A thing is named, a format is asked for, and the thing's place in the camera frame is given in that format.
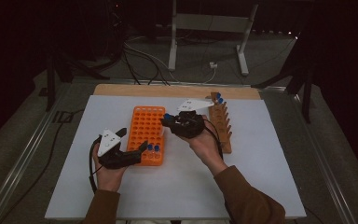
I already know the orange plastic test tube rack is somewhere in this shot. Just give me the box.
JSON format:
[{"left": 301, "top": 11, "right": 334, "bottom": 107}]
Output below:
[{"left": 124, "top": 105, "right": 167, "bottom": 167}]

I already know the black tripod stand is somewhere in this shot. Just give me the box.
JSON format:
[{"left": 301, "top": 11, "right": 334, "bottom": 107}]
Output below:
[
  {"left": 251, "top": 31, "right": 315, "bottom": 124},
  {"left": 45, "top": 49, "right": 120, "bottom": 112}
]

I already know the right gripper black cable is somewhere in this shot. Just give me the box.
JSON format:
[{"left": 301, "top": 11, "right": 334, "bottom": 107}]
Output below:
[{"left": 202, "top": 118, "right": 225, "bottom": 161}]

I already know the grey metal stand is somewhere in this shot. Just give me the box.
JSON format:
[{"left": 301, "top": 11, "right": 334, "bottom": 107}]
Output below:
[{"left": 167, "top": 0, "right": 260, "bottom": 77}]

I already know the thin black floor cable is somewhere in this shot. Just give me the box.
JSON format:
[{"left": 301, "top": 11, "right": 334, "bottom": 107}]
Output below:
[{"left": 0, "top": 107, "right": 87, "bottom": 224}]

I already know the person's left hand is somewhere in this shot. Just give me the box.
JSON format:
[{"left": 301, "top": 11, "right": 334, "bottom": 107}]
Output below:
[{"left": 92, "top": 143, "right": 129, "bottom": 193}]

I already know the white floor cable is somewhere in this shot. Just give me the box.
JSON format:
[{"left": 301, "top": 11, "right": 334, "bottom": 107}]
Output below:
[{"left": 123, "top": 41, "right": 218, "bottom": 85}]

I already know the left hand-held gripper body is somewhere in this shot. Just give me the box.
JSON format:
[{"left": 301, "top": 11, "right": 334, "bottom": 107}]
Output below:
[{"left": 96, "top": 128, "right": 144, "bottom": 171}]

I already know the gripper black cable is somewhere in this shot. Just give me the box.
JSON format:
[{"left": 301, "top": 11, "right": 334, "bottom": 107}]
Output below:
[
  {"left": 88, "top": 136, "right": 103, "bottom": 194},
  {"left": 202, "top": 118, "right": 225, "bottom": 161}
]

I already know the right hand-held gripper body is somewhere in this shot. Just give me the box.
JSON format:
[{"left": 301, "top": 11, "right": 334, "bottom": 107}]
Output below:
[{"left": 169, "top": 98, "right": 216, "bottom": 140}]

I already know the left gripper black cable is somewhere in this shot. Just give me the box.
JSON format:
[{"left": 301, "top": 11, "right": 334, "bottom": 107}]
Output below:
[{"left": 88, "top": 136, "right": 103, "bottom": 194}]

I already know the black floor bracket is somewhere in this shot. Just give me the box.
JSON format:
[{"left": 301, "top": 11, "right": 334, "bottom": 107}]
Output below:
[{"left": 51, "top": 110, "right": 75, "bottom": 124}]

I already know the grey metal frame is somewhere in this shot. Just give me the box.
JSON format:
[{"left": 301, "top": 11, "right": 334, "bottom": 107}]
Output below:
[{"left": 0, "top": 77, "right": 358, "bottom": 224}]

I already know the wooden test tube rack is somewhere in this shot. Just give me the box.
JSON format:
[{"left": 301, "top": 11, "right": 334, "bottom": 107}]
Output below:
[{"left": 208, "top": 91, "right": 233, "bottom": 154}]

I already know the white board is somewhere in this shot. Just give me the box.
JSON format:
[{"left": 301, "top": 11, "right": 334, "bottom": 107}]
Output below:
[{"left": 45, "top": 94, "right": 308, "bottom": 221}]

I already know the person's right hand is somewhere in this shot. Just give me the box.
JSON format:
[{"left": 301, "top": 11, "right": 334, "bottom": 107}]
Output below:
[{"left": 180, "top": 115, "right": 229, "bottom": 177}]

